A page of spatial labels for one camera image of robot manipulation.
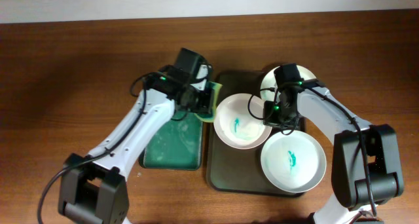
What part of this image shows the white bowl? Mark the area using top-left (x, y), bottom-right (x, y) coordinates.
top-left (213, 93), bottom-right (272, 149)
top-left (260, 65), bottom-right (316, 101)

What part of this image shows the green and yellow sponge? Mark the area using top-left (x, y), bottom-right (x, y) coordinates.
top-left (194, 82), bottom-right (223, 123)

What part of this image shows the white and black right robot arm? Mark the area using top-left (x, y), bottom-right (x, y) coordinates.
top-left (261, 64), bottom-right (404, 223)

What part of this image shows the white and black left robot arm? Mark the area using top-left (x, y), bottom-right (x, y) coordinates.
top-left (58, 48), bottom-right (214, 224)

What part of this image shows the dark green water tray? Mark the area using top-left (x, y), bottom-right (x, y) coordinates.
top-left (138, 111), bottom-right (204, 171)

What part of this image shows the large dark serving tray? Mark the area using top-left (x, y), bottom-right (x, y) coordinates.
top-left (206, 70), bottom-right (303, 198)

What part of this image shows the white plate lower right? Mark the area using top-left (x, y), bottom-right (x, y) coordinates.
top-left (261, 131), bottom-right (327, 193)

